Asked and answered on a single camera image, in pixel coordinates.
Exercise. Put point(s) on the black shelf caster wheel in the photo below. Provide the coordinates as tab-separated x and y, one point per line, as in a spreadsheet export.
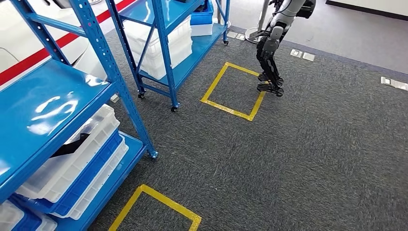
226	42
174	109
141	95

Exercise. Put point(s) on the silver pole stand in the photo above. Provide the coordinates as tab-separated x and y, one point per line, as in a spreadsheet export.
262	16

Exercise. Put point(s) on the small white plastic tray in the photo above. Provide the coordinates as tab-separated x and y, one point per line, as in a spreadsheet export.
46	224

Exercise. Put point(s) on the yellow floor tape rectangle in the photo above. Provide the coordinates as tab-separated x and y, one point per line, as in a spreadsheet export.
159	197

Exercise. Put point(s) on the silver and black humanoid robot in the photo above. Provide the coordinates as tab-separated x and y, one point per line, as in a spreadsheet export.
271	44

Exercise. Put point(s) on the white car with red stripe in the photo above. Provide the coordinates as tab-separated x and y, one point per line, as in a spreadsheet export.
16	38

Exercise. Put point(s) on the blue plastic bin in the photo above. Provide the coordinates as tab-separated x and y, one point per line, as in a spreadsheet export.
202	17

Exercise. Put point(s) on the grey floor socket plate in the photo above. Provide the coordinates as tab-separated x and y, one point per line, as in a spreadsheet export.
114	98
309	57
296	53
232	34
395	84
240	37

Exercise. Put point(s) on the white plastic bin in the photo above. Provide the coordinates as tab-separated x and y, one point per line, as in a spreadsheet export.
200	29

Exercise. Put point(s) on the blue metal shelf rack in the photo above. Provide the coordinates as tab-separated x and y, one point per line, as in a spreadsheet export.
38	105
197	51

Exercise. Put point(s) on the blue plastic tray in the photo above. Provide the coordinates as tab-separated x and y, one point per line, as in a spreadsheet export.
92	172
27	221

